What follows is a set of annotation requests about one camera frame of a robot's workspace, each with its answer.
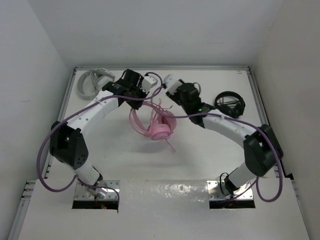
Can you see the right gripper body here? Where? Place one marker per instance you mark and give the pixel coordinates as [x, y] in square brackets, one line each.
[177, 96]

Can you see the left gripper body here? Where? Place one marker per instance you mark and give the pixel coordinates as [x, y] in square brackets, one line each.
[136, 91]

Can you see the pink headphones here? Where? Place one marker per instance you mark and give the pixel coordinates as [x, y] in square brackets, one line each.
[162, 122]

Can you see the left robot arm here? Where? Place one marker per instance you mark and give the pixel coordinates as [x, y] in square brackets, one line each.
[67, 142]

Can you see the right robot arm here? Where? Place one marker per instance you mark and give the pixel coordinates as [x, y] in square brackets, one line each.
[261, 147]

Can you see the white grey headphones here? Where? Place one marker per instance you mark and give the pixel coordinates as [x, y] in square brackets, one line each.
[91, 82]

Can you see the black headphones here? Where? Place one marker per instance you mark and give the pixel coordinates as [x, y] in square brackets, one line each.
[230, 103]

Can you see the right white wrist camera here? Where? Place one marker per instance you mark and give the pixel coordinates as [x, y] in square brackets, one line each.
[171, 84]

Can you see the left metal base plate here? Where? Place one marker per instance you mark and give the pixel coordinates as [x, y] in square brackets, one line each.
[106, 193]

